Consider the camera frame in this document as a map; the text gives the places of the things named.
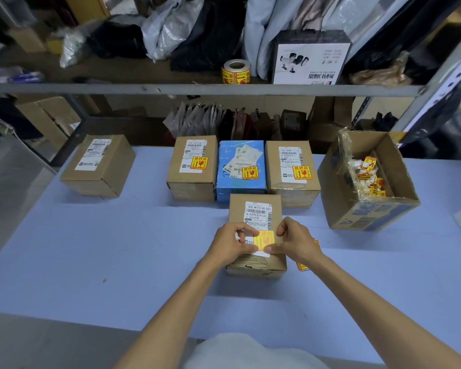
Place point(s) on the person's left hand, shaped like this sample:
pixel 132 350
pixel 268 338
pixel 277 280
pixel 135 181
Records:
pixel 226 244

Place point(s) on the person's right hand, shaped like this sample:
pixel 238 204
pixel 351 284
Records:
pixel 297 242

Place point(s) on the person's right thumb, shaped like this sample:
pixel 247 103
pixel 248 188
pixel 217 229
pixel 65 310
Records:
pixel 273 247

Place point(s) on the person's left thumb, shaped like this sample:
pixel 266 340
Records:
pixel 250 248

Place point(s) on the yellow red warning sticker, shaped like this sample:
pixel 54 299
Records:
pixel 264 239

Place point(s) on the small labelled cardboard parcel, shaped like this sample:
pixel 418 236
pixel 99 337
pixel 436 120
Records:
pixel 253 205

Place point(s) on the person's right forearm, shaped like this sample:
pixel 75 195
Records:
pixel 372 309

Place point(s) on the person's left forearm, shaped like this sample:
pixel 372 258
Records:
pixel 169 313

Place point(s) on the strip of yellow stickers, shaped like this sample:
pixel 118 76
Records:
pixel 302 266

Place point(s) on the blue box with labels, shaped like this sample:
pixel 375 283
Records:
pixel 240 169

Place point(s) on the taped cardboard box yellow sticker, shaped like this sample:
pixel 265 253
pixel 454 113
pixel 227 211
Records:
pixel 292 169

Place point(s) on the open cardboard box blue print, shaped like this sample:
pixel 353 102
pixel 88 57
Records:
pixel 353 211

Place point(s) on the cardboard box with yellow sticker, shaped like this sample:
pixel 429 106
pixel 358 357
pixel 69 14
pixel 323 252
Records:
pixel 192 169

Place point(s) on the person's white shirt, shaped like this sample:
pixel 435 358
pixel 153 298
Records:
pixel 249 353

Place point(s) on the heap of sticker backing scraps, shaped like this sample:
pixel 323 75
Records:
pixel 368 176

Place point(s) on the row of dark brown pouches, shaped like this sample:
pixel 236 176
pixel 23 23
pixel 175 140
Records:
pixel 249 124

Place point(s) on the row of grey flat packets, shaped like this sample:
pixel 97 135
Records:
pixel 194 119

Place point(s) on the light blue table cover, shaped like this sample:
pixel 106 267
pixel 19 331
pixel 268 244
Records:
pixel 100 245

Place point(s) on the grey metal shelf beam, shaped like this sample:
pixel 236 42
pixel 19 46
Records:
pixel 199 90

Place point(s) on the plain labelled cardboard box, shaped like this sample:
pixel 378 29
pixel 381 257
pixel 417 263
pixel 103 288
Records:
pixel 100 167

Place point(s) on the roll of yellow stickers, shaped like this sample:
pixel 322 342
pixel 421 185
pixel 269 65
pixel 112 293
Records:
pixel 235 71

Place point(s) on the white black product box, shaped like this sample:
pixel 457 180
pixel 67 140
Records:
pixel 311 57

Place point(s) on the brown crumpled paper bag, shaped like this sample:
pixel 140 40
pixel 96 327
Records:
pixel 380 74

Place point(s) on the black plastic bag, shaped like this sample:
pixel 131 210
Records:
pixel 211 38

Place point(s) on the grey hanging garment bags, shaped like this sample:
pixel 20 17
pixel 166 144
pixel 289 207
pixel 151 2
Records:
pixel 265 22

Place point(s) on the white plastic bag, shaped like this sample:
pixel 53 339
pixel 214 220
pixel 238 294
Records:
pixel 173 28

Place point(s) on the grey metal shelf upright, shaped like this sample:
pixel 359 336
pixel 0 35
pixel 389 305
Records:
pixel 441 76

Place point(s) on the large brown cardboard box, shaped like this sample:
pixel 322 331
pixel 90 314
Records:
pixel 46 119

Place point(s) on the clear crumpled plastic bag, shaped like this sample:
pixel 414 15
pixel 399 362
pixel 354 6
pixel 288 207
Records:
pixel 73 46

